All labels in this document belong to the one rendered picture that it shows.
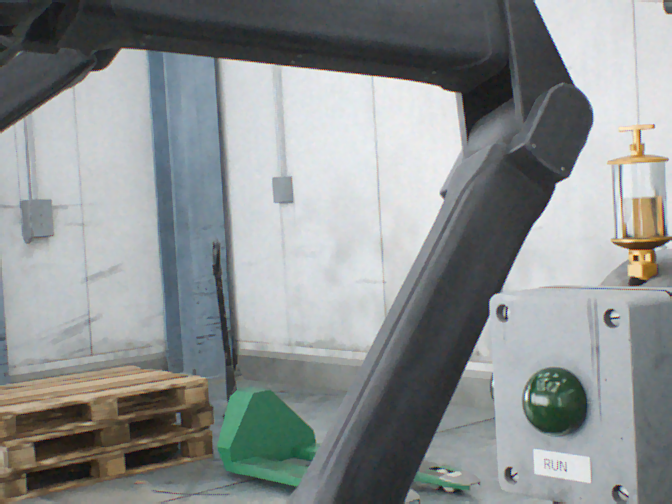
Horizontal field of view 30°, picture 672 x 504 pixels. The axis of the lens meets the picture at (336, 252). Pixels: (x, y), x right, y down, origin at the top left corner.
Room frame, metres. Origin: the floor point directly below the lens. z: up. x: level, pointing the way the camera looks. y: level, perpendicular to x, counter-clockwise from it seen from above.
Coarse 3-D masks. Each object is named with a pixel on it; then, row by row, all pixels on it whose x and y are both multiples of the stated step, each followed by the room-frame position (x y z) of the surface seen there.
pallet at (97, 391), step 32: (32, 384) 6.59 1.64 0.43; (64, 384) 6.54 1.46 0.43; (96, 384) 6.44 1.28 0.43; (128, 384) 6.39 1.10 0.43; (160, 384) 6.33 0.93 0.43; (192, 384) 6.40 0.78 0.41; (0, 416) 5.77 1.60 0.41; (32, 416) 6.29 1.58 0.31; (64, 416) 6.32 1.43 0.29; (96, 416) 6.06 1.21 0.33; (128, 416) 6.17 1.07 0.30
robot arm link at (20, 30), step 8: (24, 24) 0.74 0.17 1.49; (32, 24) 0.75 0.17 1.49; (0, 32) 0.72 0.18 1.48; (8, 32) 0.72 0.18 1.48; (16, 32) 0.74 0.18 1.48; (24, 32) 0.75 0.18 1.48; (0, 40) 0.72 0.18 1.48; (8, 40) 0.72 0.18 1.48; (16, 40) 0.76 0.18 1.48; (24, 40) 0.78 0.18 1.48; (0, 48) 0.75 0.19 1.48; (8, 48) 0.76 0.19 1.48; (16, 48) 0.78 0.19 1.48; (0, 56) 0.76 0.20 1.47; (0, 64) 0.75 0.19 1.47
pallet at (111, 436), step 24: (120, 408) 6.56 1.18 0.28; (144, 408) 6.50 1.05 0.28; (192, 408) 6.47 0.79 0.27; (72, 432) 5.99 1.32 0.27; (96, 432) 6.16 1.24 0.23; (120, 432) 6.17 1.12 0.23; (168, 432) 6.41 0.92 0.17; (192, 432) 6.46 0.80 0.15; (0, 456) 5.80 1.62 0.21; (24, 456) 5.81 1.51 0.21; (72, 456) 5.98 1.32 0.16
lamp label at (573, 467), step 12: (540, 456) 0.54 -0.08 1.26; (552, 456) 0.54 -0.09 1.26; (564, 456) 0.53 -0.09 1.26; (576, 456) 0.53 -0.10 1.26; (540, 468) 0.54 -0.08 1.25; (552, 468) 0.54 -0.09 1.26; (564, 468) 0.53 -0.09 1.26; (576, 468) 0.53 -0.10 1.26; (588, 468) 0.52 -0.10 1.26; (576, 480) 0.53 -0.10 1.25; (588, 480) 0.52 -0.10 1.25
